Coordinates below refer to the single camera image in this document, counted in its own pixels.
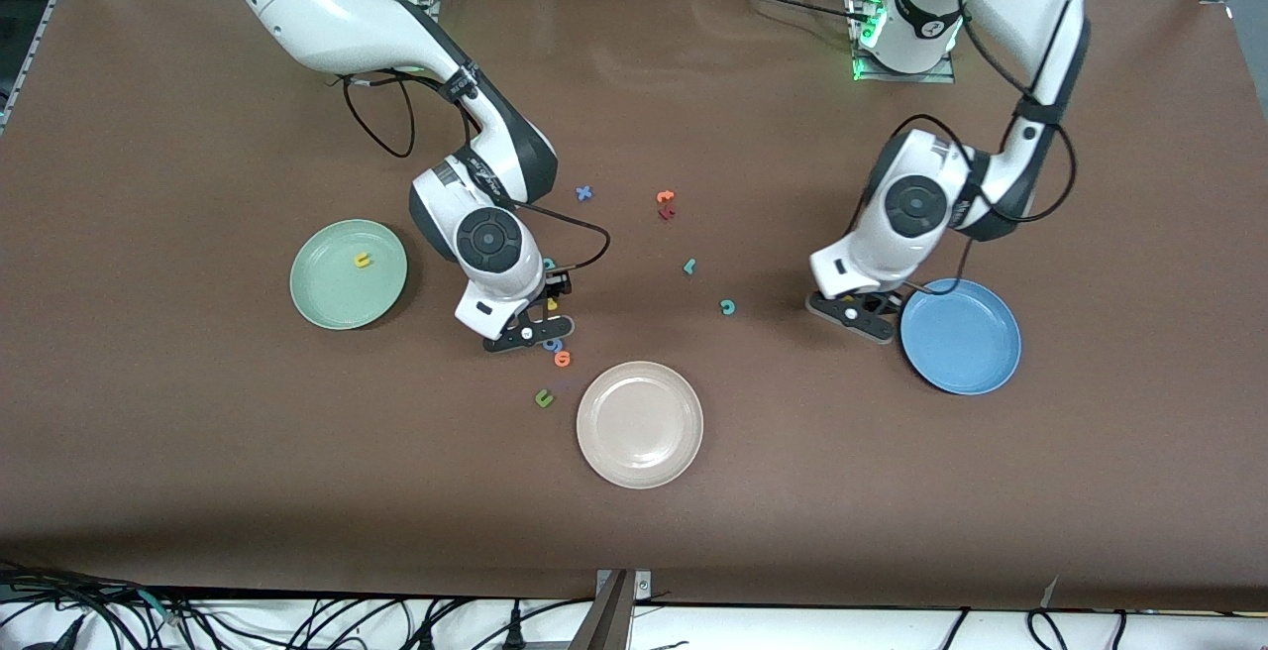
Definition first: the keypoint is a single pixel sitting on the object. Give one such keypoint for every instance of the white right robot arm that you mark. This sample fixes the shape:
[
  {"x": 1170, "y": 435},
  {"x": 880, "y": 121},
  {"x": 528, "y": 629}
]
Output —
[{"x": 327, "y": 6}]

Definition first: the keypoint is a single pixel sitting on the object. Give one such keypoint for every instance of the blue plate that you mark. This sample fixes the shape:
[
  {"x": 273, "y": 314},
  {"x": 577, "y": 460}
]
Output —
[{"x": 960, "y": 337}]

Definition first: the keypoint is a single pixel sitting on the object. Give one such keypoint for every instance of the green foam letter u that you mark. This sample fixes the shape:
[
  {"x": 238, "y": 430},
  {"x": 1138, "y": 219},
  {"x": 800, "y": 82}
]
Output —
[{"x": 543, "y": 397}]

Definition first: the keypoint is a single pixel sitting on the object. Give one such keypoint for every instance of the beige plate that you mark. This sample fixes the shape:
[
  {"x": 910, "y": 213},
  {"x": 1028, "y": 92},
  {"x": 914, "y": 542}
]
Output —
[{"x": 639, "y": 424}]

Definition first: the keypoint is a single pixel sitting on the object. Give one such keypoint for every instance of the green plate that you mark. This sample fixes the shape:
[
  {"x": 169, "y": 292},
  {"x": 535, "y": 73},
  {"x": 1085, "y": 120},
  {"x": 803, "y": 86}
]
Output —
[{"x": 349, "y": 274}]

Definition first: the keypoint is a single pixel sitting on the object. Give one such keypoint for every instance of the brown table cover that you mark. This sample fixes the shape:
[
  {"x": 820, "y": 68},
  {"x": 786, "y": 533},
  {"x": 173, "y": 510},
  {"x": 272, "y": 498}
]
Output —
[{"x": 892, "y": 511}]

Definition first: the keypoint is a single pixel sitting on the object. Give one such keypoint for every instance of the black power plug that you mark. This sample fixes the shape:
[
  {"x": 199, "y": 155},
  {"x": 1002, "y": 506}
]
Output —
[{"x": 513, "y": 630}]

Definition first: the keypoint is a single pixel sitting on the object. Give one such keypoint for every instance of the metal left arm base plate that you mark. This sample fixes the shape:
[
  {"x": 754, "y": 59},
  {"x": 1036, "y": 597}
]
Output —
[{"x": 906, "y": 77}]

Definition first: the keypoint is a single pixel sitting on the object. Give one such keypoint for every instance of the aluminium profile post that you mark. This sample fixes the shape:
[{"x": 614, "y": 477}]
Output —
[{"x": 609, "y": 620}]

